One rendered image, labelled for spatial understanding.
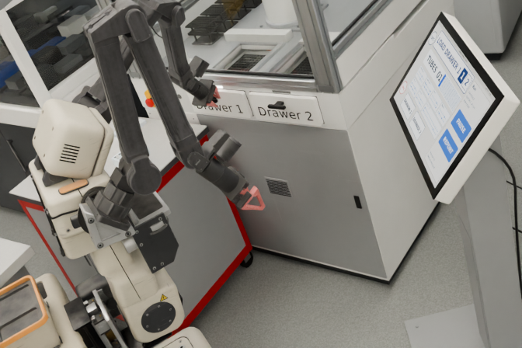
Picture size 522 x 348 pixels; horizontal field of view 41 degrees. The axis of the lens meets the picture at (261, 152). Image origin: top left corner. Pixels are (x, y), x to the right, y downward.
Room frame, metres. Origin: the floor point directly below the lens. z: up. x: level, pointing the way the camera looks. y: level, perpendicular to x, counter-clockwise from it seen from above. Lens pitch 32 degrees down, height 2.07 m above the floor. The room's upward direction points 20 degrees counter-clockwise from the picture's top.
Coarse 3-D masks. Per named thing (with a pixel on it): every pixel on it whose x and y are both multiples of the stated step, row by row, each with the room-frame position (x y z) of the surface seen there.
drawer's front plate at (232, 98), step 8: (192, 96) 2.46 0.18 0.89; (224, 96) 2.34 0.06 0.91; (232, 96) 2.31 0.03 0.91; (240, 96) 2.28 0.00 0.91; (216, 104) 2.38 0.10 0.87; (224, 104) 2.35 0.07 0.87; (232, 104) 2.32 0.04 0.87; (240, 104) 2.29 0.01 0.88; (248, 104) 2.28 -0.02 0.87; (200, 112) 2.45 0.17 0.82; (208, 112) 2.42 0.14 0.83; (216, 112) 2.39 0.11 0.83; (224, 112) 2.36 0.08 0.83; (232, 112) 2.33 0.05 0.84; (248, 112) 2.27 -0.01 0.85
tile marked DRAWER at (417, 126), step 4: (416, 112) 1.62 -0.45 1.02; (416, 116) 1.61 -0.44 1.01; (412, 120) 1.61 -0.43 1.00; (416, 120) 1.59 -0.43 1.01; (420, 120) 1.57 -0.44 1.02; (412, 124) 1.60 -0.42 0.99; (416, 124) 1.58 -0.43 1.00; (420, 124) 1.56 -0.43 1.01; (424, 124) 1.54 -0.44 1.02; (412, 128) 1.59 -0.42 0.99; (416, 128) 1.57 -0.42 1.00; (420, 128) 1.55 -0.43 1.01; (424, 128) 1.53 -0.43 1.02; (412, 132) 1.58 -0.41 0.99; (416, 132) 1.56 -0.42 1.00; (420, 132) 1.54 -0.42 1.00; (416, 136) 1.55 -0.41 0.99; (416, 140) 1.54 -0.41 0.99
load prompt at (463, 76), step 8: (440, 32) 1.73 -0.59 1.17; (440, 40) 1.70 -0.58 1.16; (448, 40) 1.66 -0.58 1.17; (440, 48) 1.68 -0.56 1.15; (448, 48) 1.64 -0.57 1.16; (440, 56) 1.66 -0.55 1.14; (448, 56) 1.62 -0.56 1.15; (456, 56) 1.58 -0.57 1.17; (448, 64) 1.59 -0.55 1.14; (456, 64) 1.55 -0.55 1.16; (464, 64) 1.52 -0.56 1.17; (456, 72) 1.53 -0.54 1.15; (464, 72) 1.50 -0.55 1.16; (456, 80) 1.51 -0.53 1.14; (464, 80) 1.48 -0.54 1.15; (472, 80) 1.44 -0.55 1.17; (464, 88) 1.46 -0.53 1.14
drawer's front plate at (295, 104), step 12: (252, 96) 2.24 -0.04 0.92; (264, 96) 2.20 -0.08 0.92; (276, 96) 2.16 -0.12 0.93; (288, 96) 2.13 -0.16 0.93; (300, 96) 2.10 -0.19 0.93; (252, 108) 2.25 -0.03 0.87; (264, 108) 2.21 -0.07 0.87; (288, 108) 2.13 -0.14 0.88; (300, 108) 2.09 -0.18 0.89; (312, 108) 2.06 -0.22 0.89; (276, 120) 2.19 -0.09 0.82; (288, 120) 2.14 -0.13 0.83; (300, 120) 2.11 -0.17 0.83; (312, 120) 2.07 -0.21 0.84
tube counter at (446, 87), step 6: (438, 72) 1.62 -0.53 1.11; (444, 72) 1.59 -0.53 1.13; (438, 78) 1.60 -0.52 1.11; (444, 78) 1.57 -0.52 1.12; (438, 84) 1.59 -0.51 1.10; (444, 84) 1.56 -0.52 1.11; (450, 84) 1.53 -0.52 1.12; (444, 90) 1.54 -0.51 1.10; (450, 90) 1.51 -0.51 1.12; (456, 90) 1.48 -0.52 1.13; (444, 96) 1.52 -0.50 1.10; (450, 96) 1.50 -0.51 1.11; (456, 96) 1.47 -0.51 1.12; (450, 102) 1.48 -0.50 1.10; (456, 102) 1.45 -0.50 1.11; (450, 108) 1.47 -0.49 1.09
